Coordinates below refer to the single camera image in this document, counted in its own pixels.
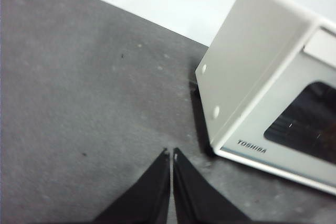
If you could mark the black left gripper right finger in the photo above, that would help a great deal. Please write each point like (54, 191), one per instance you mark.
(194, 197)

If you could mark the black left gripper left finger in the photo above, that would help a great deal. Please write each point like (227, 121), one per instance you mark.
(147, 195)

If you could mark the white Toshiba toaster oven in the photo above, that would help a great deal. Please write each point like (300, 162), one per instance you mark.
(249, 51)

